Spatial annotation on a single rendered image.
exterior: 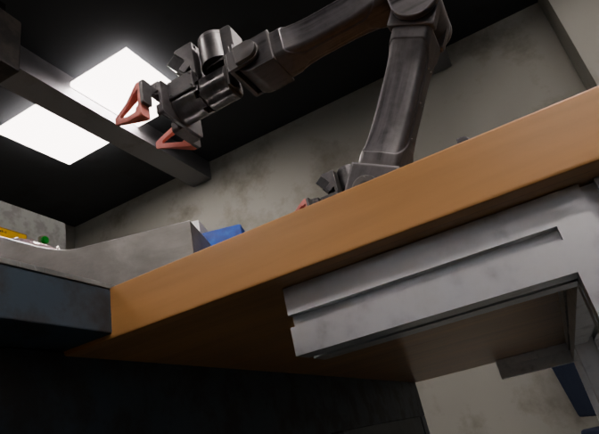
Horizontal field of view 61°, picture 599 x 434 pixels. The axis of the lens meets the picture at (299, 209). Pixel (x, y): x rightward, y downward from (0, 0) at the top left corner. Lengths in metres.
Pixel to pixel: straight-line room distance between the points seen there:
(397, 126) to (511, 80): 3.26
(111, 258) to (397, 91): 0.40
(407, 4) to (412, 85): 0.11
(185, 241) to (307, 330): 0.16
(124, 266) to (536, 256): 0.32
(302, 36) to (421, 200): 0.52
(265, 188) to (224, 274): 3.85
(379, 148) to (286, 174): 3.51
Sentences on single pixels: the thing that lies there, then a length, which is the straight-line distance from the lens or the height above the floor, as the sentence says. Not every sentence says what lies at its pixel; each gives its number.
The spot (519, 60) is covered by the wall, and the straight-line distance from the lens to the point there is 3.96.
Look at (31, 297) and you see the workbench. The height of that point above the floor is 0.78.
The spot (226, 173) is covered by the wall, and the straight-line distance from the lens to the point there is 4.47.
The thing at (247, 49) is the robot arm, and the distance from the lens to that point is 0.79.
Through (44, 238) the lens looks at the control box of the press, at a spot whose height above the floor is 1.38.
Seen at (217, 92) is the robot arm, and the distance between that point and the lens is 0.82.
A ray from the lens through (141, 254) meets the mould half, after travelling 0.45.
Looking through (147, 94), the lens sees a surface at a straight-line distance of 0.86.
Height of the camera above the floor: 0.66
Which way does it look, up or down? 25 degrees up
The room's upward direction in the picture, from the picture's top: 13 degrees counter-clockwise
